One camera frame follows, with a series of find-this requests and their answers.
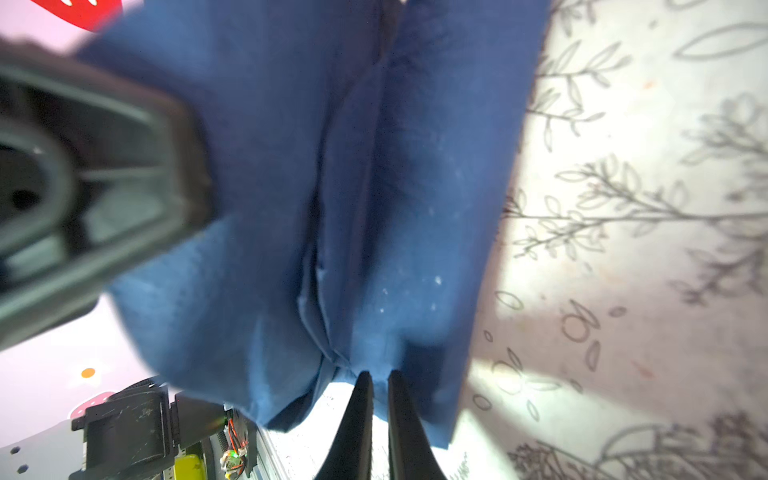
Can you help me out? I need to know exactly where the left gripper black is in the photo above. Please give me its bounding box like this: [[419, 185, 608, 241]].
[[1, 41, 213, 349]]

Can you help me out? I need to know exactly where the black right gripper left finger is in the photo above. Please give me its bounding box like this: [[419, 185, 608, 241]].
[[316, 372, 373, 480]]

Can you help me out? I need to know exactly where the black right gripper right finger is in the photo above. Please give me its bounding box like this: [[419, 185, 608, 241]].
[[388, 370, 447, 480]]

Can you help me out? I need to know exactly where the blue paper napkin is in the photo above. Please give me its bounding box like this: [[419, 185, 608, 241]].
[[76, 1, 550, 447]]

